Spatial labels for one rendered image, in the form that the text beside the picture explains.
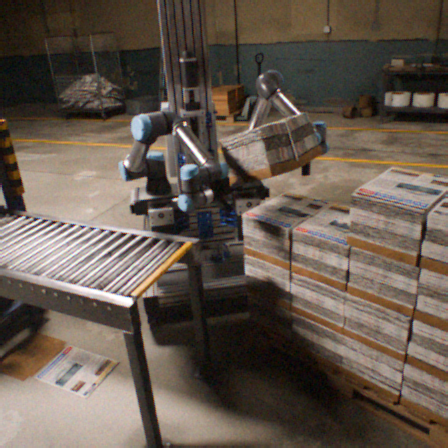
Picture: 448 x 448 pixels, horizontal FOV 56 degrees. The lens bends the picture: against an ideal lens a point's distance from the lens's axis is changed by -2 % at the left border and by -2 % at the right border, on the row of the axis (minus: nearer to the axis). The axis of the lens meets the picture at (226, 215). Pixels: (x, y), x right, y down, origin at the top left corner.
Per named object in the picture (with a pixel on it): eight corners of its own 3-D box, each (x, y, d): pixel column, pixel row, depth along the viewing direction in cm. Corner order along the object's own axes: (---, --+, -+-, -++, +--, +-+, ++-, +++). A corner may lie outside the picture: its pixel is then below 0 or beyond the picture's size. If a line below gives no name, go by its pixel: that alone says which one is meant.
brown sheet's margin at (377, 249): (387, 213, 200) (387, 205, 198) (450, 229, 181) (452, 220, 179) (346, 244, 176) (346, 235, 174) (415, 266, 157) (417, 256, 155)
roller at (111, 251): (132, 243, 210) (138, 238, 207) (65, 295, 171) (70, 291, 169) (126, 235, 210) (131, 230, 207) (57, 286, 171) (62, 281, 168)
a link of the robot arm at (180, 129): (177, 122, 220) (227, 184, 195) (157, 125, 214) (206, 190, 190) (179, 102, 211) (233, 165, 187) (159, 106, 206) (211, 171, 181)
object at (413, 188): (393, 168, 191) (393, 166, 190) (460, 180, 172) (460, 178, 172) (352, 193, 167) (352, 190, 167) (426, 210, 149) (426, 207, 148)
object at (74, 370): (119, 362, 240) (119, 360, 239) (86, 399, 216) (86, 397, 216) (69, 346, 254) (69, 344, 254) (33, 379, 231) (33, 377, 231)
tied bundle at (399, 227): (386, 215, 200) (391, 167, 191) (451, 231, 181) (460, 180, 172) (345, 245, 176) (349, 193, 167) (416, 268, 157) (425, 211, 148)
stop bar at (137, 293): (194, 245, 191) (193, 241, 190) (138, 300, 155) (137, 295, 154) (187, 244, 192) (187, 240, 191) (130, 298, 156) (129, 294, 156)
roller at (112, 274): (154, 246, 205) (161, 243, 202) (89, 301, 166) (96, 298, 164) (148, 238, 204) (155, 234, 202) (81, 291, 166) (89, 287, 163)
